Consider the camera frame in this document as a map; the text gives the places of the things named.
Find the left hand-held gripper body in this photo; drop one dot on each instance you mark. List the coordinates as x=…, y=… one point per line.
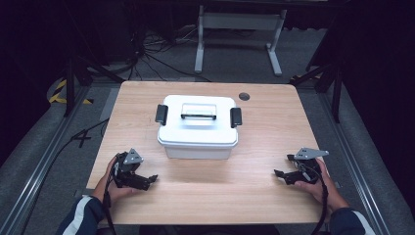
x=128, y=168

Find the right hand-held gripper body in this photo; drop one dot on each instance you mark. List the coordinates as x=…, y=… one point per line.
x=306, y=166

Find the white plastic storage box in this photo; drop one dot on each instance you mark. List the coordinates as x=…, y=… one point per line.
x=195, y=152

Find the white box lid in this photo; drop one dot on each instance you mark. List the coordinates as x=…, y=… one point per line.
x=197, y=132

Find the person's left hand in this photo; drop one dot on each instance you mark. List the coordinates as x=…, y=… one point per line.
x=112, y=186

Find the person's right hand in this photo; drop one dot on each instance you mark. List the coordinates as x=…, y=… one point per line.
x=326, y=191

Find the black box latch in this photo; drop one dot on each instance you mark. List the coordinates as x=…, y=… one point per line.
x=161, y=114
x=236, y=117

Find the black metal stand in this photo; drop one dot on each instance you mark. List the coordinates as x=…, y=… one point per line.
x=83, y=68
x=329, y=81

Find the yellow black floor tape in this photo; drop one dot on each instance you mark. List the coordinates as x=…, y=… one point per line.
x=63, y=94

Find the grey floor rail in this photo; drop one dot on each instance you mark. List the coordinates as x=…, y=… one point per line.
x=355, y=163
x=37, y=169

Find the grey metal table frame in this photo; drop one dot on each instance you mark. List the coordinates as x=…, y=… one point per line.
x=239, y=36

